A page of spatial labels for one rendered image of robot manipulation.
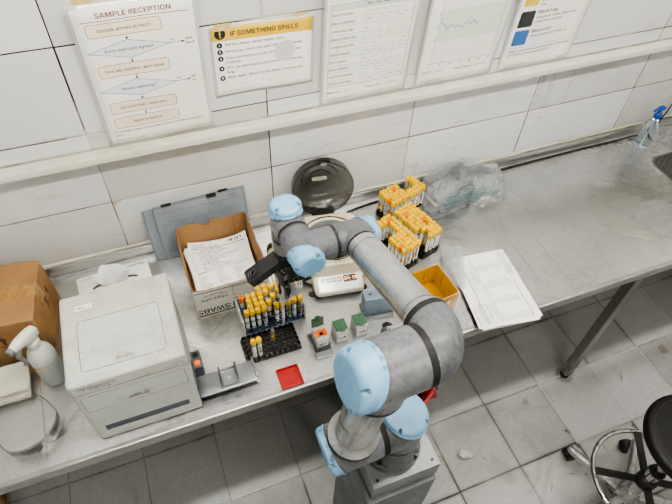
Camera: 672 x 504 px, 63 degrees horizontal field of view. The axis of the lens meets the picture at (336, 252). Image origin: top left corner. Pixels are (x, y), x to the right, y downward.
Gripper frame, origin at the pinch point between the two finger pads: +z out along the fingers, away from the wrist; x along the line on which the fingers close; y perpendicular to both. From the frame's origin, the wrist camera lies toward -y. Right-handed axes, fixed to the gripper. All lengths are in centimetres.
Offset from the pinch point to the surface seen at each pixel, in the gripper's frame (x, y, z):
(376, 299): -0.7, 30.7, 17.2
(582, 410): -37, 130, 114
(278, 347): -0.3, -2.3, 24.3
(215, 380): -3.9, -23.0, 22.8
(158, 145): 51, -17, -20
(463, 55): 47, 83, -30
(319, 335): -4.4, 9.5, 19.1
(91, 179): 56, -38, -10
